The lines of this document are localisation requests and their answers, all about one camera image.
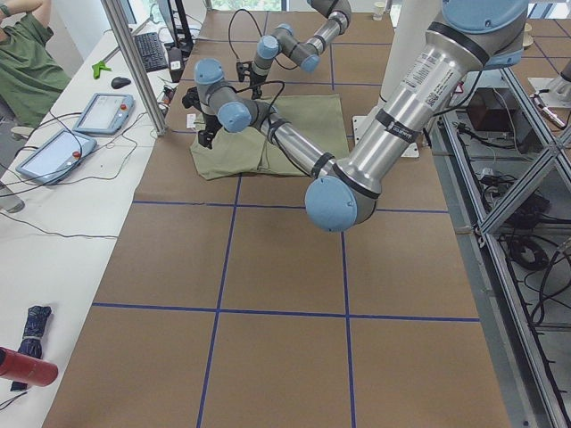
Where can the red cylindrical bottle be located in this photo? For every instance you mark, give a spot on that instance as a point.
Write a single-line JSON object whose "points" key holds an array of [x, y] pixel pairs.
{"points": [[22, 368]]}

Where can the black computer keyboard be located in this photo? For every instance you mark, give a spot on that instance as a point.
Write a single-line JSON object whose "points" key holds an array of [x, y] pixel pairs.
{"points": [[151, 51]]}

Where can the upper teach pendant tablet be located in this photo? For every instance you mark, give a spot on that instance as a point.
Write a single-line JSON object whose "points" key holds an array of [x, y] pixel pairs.
{"points": [[105, 114]]}

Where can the lower teach pendant tablet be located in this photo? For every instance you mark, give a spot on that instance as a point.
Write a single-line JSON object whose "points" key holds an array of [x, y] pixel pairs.
{"points": [[56, 158]]}

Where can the olive green long-sleeve shirt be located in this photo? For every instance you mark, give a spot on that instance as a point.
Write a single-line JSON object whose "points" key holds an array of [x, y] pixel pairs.
{"points": [[318, 117]]}

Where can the black computer mouse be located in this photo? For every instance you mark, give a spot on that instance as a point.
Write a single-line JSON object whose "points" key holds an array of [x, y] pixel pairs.
{"points": [[120, 82]]}

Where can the white paper clothing tag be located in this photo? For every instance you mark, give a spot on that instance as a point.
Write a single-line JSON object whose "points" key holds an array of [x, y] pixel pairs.
{"points": [[190, 120]]}

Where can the folded dark blue umbrella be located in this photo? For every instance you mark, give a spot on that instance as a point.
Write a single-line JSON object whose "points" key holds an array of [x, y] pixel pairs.
{"points": [[33, 333]]}

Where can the aluminium frame post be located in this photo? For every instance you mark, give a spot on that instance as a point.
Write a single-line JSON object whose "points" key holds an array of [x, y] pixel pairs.
{"points": [[123, 35]]}

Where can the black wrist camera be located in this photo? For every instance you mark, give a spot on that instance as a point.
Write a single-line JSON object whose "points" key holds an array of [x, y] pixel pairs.
{"points": [[243, 71], [191, 99]]}

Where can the paper coffee cup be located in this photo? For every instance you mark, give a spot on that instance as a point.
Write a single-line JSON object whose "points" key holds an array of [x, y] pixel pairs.
{"points": [[379, 10]]}

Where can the teach pendant tablet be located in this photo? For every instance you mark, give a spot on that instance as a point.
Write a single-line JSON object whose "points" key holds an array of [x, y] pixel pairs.
{"points": [[105, 114], [56, 158]]}

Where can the person in green shirt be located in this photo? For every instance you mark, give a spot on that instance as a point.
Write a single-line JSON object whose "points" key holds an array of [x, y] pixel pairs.
{"points": [[31, 79]]}

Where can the clear water bottle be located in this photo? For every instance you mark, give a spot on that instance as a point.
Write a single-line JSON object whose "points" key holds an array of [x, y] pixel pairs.
{"points": [[10, 201]]}

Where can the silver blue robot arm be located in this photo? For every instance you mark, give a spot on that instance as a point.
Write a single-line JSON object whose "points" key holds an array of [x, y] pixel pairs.
{"points": [[306, 54], [464, 36]]}

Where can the aluminium rail frame structure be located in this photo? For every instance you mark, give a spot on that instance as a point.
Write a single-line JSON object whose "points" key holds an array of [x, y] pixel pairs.
{"points": [[503, 154]]}

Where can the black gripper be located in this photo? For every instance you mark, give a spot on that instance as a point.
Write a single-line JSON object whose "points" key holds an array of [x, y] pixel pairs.
{"points": [[209, 123], [256, 81]]}

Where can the green plastic clip tool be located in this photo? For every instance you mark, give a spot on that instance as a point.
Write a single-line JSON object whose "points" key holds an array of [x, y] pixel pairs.
{"points": [[98, 68]]}

